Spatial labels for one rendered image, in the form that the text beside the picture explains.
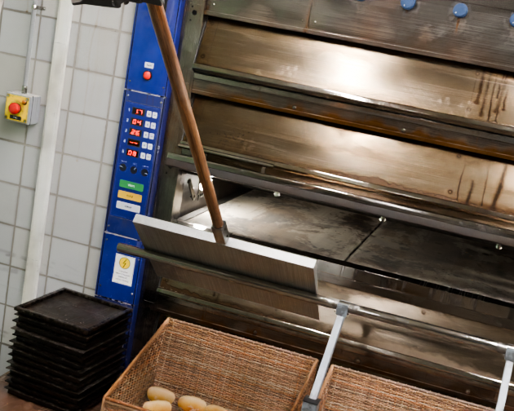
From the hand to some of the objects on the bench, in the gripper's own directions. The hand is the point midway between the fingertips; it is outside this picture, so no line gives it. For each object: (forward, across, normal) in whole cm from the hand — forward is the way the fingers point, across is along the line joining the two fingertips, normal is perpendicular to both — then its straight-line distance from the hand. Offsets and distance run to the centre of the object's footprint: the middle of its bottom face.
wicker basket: (+61, +41, -161) cm, 177 cm away
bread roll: (-8, +32, -171) cm, 175 cm away
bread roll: (-19, +32, -172) cm, 176 cm away
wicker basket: (+2, +41, -163) cm, 168 cm away
